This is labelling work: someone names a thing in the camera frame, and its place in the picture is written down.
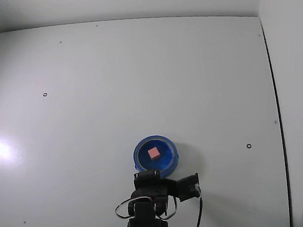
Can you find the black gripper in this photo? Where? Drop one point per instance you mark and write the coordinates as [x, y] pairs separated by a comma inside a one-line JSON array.
[[147, 179]]

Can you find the orange cube block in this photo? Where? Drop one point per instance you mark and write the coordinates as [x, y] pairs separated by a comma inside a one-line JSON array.
[[153, 154]]

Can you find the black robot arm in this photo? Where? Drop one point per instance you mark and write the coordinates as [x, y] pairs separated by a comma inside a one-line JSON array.
[[147, 221]]

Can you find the blue tape roll bin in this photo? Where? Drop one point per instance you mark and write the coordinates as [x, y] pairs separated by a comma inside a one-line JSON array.
[[167, 155]]

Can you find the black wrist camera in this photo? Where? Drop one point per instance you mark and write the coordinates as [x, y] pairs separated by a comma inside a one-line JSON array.
[[188, 187]]

